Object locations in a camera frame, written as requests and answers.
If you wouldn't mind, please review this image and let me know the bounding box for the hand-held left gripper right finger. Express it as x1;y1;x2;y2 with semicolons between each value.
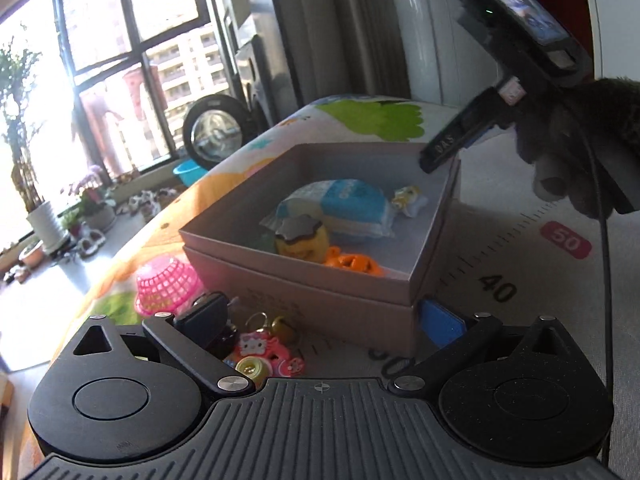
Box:
389;299;591;402

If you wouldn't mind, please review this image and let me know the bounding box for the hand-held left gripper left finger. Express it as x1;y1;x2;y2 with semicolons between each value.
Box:
60;292;257;402

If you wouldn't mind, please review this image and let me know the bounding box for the pink cat keychain charm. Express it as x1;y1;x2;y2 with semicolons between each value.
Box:
223;332;307;379

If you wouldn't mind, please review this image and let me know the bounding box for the orange plastic toy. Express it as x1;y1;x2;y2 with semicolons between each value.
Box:
322;246;387;277

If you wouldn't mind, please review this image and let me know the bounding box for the pink cardboard box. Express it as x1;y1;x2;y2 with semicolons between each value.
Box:
179;142;462;359

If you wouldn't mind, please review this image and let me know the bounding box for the yellow round toy dark cap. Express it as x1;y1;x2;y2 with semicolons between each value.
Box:
274;215;332;263

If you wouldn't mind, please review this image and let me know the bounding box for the small white yellow toy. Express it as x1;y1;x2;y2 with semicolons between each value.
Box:
391;186;429;219

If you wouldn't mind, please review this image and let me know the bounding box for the blue white soft packet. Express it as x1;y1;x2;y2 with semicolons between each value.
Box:
260;178;397;239

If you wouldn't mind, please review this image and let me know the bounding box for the person's right hand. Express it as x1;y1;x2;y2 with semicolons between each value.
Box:
515;77;640;219

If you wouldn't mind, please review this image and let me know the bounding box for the pink plastic basket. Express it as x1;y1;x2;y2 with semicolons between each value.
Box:
135;256;204;317

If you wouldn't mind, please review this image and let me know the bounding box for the yellow round button charm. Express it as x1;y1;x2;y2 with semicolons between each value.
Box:
235;357;272;387

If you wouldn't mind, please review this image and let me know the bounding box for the gold bell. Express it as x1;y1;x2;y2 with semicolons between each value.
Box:
270;317;297;344

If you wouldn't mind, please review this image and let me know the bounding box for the white tower air conditioner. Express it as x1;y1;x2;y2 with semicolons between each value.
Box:
400;0;501;107

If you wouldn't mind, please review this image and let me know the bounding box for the blue plastic basin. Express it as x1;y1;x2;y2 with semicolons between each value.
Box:
172;160;209;189

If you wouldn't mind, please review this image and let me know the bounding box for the flowering potted plant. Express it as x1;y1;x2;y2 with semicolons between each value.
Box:
60;170;119;234

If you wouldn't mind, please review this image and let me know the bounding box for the small brown flower pot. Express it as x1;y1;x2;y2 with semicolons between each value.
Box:
19;240;47;269

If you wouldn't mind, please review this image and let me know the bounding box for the grey curtain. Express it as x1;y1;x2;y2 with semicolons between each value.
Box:
270;0;414;107

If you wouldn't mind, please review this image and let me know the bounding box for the white ribbed plant pot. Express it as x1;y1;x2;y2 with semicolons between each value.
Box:
26;200;72;254

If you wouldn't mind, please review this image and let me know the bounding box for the tall green plant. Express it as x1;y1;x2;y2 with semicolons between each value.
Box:
0;35;57;211

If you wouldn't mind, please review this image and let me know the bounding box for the black cable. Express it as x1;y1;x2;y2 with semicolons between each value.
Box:
579;125;619;467

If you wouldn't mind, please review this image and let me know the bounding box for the black window frame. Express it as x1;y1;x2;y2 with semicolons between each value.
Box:
0;0;242;172

